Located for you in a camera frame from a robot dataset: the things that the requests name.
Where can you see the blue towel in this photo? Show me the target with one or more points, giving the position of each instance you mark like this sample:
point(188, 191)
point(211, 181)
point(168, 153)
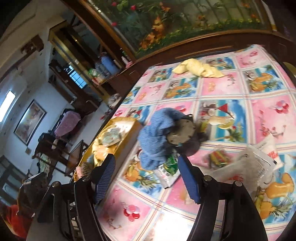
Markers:
point(153, 138)

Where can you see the framed wall picture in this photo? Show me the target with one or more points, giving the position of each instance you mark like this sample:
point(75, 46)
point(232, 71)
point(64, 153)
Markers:
point(29, 122)

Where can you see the blue detergent bottle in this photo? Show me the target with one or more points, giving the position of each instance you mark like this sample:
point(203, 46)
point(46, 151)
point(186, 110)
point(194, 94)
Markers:
point(109, 64)

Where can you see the white printed sachet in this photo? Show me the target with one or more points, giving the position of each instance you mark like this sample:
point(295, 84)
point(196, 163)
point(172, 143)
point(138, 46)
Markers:
point(253, 166)

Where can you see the colourful fruit tablecloth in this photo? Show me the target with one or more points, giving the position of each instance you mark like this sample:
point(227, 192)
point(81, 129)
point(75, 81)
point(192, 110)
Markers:
point(255, 99)

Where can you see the clear snack packet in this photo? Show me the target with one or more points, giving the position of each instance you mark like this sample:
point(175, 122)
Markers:
point(168, 172)

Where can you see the dark wooden chair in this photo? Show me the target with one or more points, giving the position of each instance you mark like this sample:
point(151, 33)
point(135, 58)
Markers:
point(55, 149)

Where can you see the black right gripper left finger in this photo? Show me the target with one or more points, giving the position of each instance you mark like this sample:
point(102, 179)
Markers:
point(67, 211)

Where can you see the gold cardboard box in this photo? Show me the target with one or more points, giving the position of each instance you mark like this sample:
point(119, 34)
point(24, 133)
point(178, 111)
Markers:
point(117, 138)

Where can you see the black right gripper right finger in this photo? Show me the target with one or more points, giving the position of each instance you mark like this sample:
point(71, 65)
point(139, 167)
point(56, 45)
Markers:
point(241, 220)

